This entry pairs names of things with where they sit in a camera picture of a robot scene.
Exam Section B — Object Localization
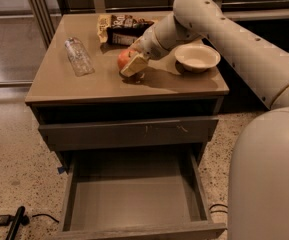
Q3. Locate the blue tape piece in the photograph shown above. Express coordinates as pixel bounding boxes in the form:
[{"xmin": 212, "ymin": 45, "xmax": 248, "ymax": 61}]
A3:
[{"xmin": 57, "ymin": 167, "xmax": 65, "ymax": 174}]

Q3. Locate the closed top drawer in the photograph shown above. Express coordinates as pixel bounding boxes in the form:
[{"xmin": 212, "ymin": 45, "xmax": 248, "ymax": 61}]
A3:
[{"xmin": 39, "ymin": 116, "xmax": 218, "ymax": 151}]

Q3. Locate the grey drawer cabinet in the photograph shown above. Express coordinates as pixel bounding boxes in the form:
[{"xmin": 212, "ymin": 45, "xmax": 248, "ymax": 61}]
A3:
[{"xmin": 24, "ymin": 10, "xmax": 230, "ymax": 240}]

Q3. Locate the black power adapter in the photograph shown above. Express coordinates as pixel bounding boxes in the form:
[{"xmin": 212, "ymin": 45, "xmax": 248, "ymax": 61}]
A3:
[{"xmin": 0, "ymin": 215, "xmax": 13, "ymax": 226}]

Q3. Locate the brown chip bag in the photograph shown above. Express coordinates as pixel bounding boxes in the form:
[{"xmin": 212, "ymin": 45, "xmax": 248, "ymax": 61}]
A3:
[{"xmin": 97, "ymin": 14, "xmax": 154, "ymax": 46}]

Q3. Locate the clear plastic water bottle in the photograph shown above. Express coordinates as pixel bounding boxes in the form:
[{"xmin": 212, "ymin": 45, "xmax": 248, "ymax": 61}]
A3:
[{"xmin": 64, "ymin": 37, "xmax": 95, "ymax": 77}]

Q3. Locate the white bowl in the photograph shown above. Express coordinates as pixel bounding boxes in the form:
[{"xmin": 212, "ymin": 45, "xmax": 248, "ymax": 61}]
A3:
[{"xmin": 175, "ymin": 43, "xmax": 221, "ymax": 73}]

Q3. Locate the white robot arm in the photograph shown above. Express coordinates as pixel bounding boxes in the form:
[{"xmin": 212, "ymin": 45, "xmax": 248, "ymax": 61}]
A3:
[{"xmin": 121, "ymin": 0, "xmax": 289, "ymax": 240}]

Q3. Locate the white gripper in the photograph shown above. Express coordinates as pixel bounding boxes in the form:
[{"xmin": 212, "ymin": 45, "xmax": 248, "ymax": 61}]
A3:
[{"xmin": 120, "ymin": 24, "xmax": 170, "ymax": 78}]

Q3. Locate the red apple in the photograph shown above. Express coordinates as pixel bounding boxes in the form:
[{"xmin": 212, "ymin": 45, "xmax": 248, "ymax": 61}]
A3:
[{"xmin": 117, "ymin": 49, "xmax": 137, "ymax": 70}]

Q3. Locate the open middle drawer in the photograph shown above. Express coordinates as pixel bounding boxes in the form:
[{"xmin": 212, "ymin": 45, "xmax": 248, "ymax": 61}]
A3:
[{"xmin": 52, "ymin": 150, "xmax": 226, "ymax": 240}]

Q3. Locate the black floor cable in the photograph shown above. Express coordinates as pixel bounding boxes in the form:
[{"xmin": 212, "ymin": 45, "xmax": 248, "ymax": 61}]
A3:
[{"xmin": 208, "ymin": 203, "xmax": 229, "ymax": 216}]

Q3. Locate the black stick tool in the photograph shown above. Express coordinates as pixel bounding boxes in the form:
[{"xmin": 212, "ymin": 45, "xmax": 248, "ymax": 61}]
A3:
[{"xmin": 5, "ymin": 206, "xmax": 30, "ymax": 240}]

